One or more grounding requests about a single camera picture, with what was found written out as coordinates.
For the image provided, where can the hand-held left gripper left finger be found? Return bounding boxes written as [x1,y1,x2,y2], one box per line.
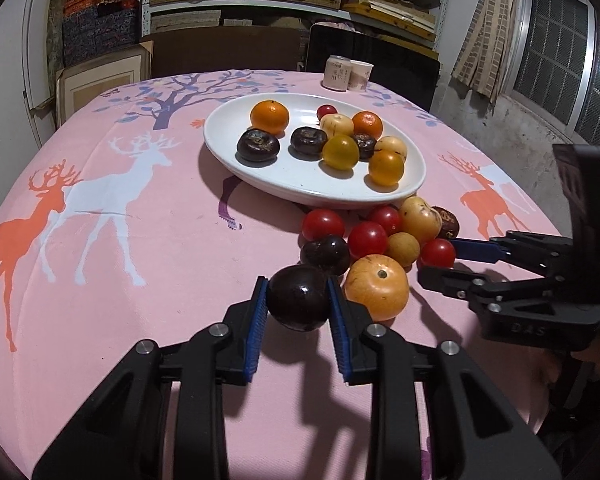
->
[32,276,270,480]

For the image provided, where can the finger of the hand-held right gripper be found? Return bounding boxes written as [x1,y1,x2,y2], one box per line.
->
[417,265,569,313]
[450,230,577,277]

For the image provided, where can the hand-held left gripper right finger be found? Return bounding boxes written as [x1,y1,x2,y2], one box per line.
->
[327,276,563,480]

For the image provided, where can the dark purple plum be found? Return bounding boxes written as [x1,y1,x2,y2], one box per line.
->
[266,265,332,332]
[300,235,351,277]

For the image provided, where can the dark purple mangosteen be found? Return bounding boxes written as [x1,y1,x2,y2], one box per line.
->
[352,133,379,161]
[236,129,281,163]
[290,126,329,161]

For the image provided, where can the small orange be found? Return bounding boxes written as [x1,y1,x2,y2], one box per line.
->
[351,111,384,141]

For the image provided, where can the white ceramic plate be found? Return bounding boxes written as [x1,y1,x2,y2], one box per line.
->
[203,92,427,210]

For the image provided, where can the large orange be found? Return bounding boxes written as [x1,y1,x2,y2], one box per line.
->
[250,100,290,136]

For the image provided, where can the dark brown wrinkled fruit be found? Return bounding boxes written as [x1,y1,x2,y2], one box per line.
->
[430,206,460,241]

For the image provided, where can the small tan round fruit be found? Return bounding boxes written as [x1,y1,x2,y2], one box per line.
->
[384,232,421,268]

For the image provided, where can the speckled yellow oval fruit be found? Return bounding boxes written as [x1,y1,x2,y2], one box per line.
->
[399,196,442,245]

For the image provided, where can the pink deer-print tablecloth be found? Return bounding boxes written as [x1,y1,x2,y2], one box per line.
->
[0,69,571,480]

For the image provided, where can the pink paper cup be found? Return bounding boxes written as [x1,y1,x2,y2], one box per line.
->
[347,60,375,93]

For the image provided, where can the grated window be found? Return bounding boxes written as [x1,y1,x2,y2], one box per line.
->
[509,0,600,147]

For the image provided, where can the beige checked curtain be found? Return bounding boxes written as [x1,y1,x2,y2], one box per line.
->
[451,0,519,106]

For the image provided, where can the pink drink can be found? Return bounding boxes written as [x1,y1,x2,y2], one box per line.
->
[322,55,351,91]

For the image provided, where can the brown wooden board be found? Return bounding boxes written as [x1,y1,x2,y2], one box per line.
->
[140,27,308,79]

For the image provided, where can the framed beige picture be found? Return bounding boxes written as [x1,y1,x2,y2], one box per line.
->
[55,40,154,128]

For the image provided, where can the dark blue patterned boxes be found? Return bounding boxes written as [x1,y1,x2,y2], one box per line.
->
[61,4,142,68]

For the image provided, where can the white metal shelf rack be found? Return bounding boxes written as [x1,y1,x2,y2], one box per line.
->
[144,0,455,52]

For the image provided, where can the white leaning board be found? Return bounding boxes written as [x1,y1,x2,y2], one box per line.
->
[21,0,57,113]

